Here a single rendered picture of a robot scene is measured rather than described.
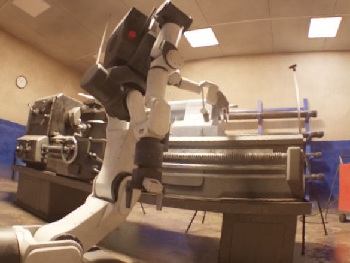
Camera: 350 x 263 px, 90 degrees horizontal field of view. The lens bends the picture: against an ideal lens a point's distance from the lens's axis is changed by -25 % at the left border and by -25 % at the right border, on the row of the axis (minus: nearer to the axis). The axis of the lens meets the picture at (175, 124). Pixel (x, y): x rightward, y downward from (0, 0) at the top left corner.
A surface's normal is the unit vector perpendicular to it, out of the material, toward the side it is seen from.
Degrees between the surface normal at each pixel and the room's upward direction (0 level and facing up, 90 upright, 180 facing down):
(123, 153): 90
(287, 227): 90
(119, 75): 90
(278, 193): 90
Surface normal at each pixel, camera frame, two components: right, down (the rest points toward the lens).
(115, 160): -0.55, -0.36
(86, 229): 0.82, -0.07
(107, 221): 0.60, 0.26
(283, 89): -0.41, -0.24
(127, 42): 0.62, -0.22
